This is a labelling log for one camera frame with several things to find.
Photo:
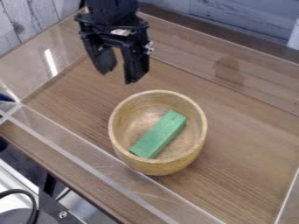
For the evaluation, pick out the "green rectangular block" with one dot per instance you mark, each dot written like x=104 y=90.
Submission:
x=163 y=132

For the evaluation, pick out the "black metal bracket with screw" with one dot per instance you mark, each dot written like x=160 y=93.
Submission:
x=53 y=213

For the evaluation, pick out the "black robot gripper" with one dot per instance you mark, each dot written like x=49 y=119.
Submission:
x=111 y=25

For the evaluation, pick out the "clear acrylic tray enclosure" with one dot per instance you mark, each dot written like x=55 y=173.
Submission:
x=243 y=80

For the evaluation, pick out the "brown wooden bowl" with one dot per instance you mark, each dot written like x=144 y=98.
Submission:
x=132 y=118

